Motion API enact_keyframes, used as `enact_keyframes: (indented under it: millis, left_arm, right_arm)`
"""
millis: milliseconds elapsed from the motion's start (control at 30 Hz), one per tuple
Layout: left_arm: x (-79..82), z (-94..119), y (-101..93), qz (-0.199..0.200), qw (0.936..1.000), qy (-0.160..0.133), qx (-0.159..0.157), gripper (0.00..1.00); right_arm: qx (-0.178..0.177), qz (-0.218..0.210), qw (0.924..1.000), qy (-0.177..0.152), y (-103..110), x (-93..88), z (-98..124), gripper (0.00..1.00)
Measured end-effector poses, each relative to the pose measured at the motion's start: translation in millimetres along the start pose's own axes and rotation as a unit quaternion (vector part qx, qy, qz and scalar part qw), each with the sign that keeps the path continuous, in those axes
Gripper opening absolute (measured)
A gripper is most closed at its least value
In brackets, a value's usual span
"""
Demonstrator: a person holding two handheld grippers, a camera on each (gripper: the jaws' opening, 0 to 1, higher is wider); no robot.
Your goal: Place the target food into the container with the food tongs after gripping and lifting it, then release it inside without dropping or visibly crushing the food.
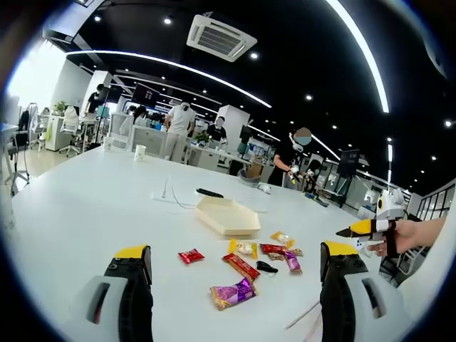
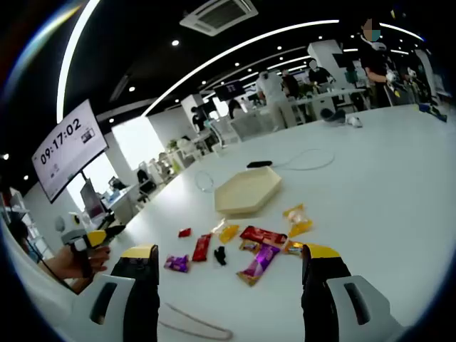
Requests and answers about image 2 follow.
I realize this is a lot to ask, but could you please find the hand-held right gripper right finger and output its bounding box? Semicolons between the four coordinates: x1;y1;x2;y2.
301;243;407;342

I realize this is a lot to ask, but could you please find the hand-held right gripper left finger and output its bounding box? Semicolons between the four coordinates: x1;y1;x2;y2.
76;244;160;342

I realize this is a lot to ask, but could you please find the short purple food packet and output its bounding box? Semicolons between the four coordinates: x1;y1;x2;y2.
163;254;190;274

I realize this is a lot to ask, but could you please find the gold candy food packet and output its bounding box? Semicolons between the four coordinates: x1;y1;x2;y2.
239;239;264;254
283;240;306;255

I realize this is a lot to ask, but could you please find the long purple food packet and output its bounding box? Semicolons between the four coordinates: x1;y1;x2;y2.
236;243;282;288

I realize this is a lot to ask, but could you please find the bright red food bar packet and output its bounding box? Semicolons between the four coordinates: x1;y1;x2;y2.
191;233;213;263

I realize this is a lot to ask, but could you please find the dark red food packet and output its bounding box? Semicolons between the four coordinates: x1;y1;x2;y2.
239;225;289;245

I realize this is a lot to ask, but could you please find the clear food packet dark snack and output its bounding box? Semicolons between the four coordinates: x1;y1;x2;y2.
212;244;229;267

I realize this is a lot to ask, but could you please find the small yellow pastry food packet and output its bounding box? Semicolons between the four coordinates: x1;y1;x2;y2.
212;217;240;244

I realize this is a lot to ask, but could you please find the beige hexagonal container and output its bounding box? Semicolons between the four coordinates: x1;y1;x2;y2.
214;165;283;216

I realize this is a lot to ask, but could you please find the person's left hand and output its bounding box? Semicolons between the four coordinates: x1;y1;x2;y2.
45;244;112;281

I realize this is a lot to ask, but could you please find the person's white shirt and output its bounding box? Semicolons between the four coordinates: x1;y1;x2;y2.
0;213;93;342

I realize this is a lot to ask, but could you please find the large display screen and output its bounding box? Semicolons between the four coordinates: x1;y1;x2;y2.
31;98;109;204

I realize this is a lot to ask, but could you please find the curved ceiling light strip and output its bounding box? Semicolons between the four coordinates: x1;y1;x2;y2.
143;19;340;118
56;0;101;124

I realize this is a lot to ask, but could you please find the white mesh office chair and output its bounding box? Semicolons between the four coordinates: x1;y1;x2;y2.
209;117;240;156

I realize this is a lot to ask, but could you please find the grey office chair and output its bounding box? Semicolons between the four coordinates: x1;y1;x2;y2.
233;113;276;142

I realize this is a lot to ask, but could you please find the black hanging display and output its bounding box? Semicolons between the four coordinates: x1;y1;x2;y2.
214;81;242;102

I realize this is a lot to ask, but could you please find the white office desk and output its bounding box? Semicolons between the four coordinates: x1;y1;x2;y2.
294;88;368;115

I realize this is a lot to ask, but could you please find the blue cloth item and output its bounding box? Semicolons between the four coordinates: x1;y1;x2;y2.
418;102;448;123

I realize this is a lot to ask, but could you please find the ceiling air conditioner vent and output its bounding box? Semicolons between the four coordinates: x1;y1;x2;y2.
179;0;259;38

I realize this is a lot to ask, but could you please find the black cable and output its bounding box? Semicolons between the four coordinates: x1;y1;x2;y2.
37;258;78;291

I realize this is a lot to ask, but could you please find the white charging cable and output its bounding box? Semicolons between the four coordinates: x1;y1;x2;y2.
272;148;336;172

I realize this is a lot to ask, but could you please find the dark grey strap device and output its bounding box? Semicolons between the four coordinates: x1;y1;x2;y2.
319;108;348;126

